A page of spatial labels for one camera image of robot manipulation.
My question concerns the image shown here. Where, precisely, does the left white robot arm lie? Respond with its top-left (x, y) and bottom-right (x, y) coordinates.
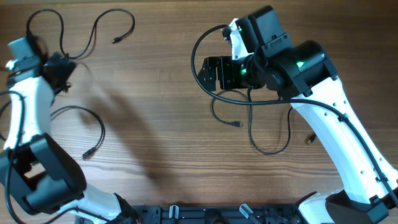
top-left (1, 35), bottom-right (142, 223)

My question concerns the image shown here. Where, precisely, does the black metal base rail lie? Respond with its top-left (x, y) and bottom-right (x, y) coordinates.
top-left (133, 204), bottom-right (306, 224)

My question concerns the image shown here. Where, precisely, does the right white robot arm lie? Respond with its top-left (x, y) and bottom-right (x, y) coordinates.
top-left (192, 6), bottom-right (397, 223)

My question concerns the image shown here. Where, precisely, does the black usb cable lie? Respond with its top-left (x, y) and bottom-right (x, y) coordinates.
top-left (0, 99), bottom-right (106, 161)
top-left (25, 7), bottom-right (136, 60)
top-left (210, 88), bottom-right (317, 156)

